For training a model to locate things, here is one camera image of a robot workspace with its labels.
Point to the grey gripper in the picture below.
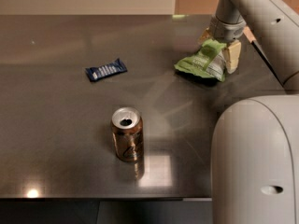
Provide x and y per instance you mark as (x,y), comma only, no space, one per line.
(226,30)

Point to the dark blue snack wrapper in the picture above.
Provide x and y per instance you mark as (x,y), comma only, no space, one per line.
(106,70)

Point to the green rice chip bag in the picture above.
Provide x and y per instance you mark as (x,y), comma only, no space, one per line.
(207,62)

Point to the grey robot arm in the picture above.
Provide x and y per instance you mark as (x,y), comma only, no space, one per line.
(255,144)

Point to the brown soda can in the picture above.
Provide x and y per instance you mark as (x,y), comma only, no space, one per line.
(127,132)

